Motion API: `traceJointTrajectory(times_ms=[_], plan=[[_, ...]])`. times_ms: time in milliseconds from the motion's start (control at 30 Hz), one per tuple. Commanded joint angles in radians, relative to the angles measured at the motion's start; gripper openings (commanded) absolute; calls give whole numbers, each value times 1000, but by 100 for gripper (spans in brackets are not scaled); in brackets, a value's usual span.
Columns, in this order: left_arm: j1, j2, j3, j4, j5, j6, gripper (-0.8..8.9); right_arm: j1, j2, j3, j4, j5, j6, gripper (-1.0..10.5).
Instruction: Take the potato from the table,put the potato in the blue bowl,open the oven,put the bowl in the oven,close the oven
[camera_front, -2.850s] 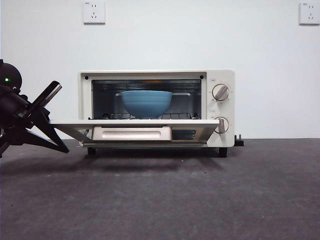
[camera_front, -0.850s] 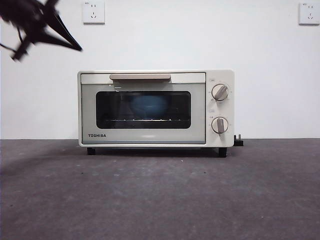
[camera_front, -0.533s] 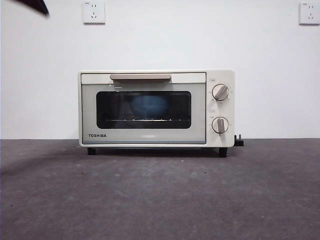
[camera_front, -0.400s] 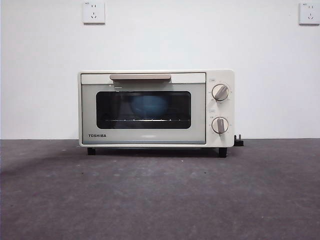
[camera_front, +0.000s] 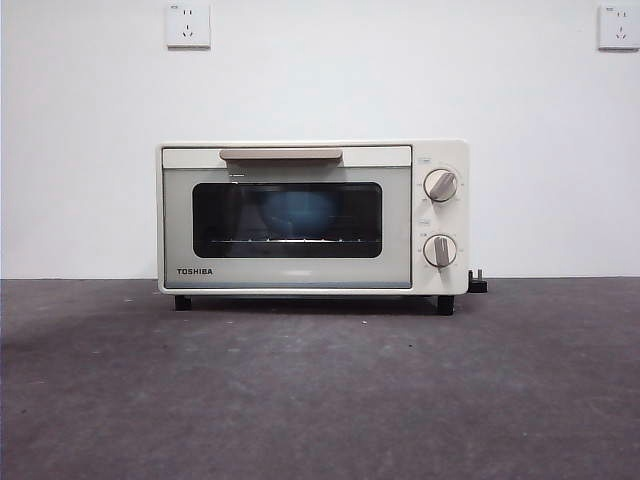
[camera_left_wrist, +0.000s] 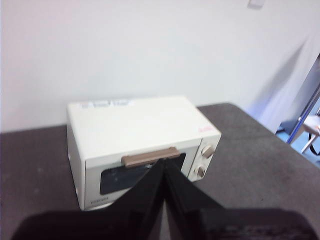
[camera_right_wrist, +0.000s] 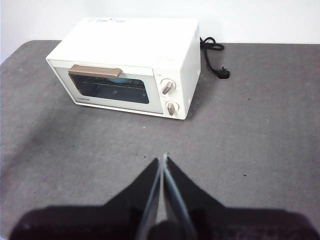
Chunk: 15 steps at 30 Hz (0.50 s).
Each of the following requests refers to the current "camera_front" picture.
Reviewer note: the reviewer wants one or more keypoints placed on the blue ribbed bowl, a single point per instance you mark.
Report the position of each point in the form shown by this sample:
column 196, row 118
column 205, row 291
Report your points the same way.
column 297, row 215

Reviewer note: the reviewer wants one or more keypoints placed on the beige oven timer knob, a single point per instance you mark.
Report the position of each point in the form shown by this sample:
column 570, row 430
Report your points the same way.
column 440, row 250

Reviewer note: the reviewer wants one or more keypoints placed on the white Toshiba toaster oven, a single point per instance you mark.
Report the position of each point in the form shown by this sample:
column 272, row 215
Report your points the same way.
column 442, row 285

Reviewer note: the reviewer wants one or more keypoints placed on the beige oven temperature knob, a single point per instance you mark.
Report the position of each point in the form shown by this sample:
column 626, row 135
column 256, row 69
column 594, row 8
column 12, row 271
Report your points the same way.
column 441, row 185

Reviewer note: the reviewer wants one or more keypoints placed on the black oven power plug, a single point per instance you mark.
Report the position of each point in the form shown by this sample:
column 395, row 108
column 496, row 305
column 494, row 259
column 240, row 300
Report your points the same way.
column 478, row 285

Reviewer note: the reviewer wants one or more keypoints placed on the white wall socket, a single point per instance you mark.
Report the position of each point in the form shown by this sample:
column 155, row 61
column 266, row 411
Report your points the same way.
column 188, row 26
column 620, row 29

